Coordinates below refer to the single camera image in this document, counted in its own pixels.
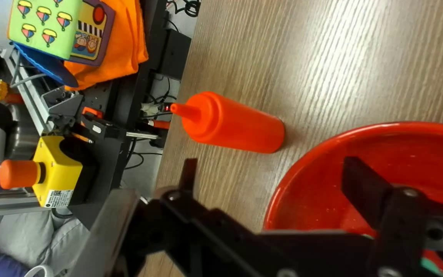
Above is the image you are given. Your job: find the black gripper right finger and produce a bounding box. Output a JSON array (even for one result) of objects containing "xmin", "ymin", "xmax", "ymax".
[{"xmin": 341, "ymin": 155, "xmax": 427, "ymax": 277}]

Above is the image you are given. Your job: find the grey crumpled fabric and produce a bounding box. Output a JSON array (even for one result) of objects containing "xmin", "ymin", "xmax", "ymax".
[{"xmin": 0, "ymin": 206, "xmax": 92, "ymax": 274}]

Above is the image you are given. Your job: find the red squeeze bottle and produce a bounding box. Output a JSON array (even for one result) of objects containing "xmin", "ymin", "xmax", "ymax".
[{"xmin": 167, "ymin": 91, "xmax": 287, "ymax": 155}]

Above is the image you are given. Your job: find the orange pencil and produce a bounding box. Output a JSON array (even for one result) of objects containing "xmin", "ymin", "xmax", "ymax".
[{"xmin": 69, "ymin": 131, "xmax": 95, "ymax": 146}]

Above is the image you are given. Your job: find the yellow emergency stop button box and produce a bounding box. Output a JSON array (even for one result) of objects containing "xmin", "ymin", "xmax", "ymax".
[{"xmin": 0, "ymin": 134, "xmax": 86, "ymax": 209}]

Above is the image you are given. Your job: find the orange cloth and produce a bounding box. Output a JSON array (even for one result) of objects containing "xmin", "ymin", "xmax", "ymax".
[{"xmin": 61, "ymin": 0, "xmax": 150, "ymax": 92}]

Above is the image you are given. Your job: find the colourful soft cube toy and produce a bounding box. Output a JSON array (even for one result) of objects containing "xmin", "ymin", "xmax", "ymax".
[{"xmin": 6, "ymin": 0, "xmax": 118, "ymax": 86}]

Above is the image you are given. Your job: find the black clamp orange handle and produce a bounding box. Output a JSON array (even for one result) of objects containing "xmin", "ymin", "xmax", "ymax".
[{"xmin": 73, "ymin": 104, "xmax": 130, "ymax": 143}]

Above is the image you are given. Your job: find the red plastic bowl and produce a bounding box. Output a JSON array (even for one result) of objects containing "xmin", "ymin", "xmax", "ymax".
[{"xmin": 263, "ymin": 120, "xmax": 443, "ymax": 277}]

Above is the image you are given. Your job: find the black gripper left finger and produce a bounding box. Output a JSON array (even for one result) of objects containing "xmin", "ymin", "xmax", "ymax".
[{"xmin": 123, "ymin": 157, "xmax": 264, "ymax": 277}]

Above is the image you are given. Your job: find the black power adapter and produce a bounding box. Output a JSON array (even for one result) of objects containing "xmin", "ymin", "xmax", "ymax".
[{"xmin": 149, "ymin": 28, "xmax": 192, "ymax": 81}]

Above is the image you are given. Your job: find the aluminium profile rail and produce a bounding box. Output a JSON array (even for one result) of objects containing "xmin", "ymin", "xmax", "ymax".
[{"xmin": 3, "ymin": 44, "xmax": 61, "ymax": 137}]

